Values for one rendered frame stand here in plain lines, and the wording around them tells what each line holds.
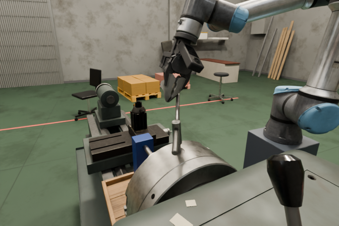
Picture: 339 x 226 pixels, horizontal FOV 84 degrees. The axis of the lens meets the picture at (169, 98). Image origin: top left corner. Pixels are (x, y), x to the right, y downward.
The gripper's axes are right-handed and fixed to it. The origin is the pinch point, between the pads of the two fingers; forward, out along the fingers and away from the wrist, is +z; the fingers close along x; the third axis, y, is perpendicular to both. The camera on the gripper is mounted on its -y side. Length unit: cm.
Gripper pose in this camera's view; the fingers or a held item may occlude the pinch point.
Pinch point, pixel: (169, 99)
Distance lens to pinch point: 59.7
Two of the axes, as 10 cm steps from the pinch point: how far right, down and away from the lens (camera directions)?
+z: -3.1, 9.4, 1.2
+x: -8.3, -2.1, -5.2
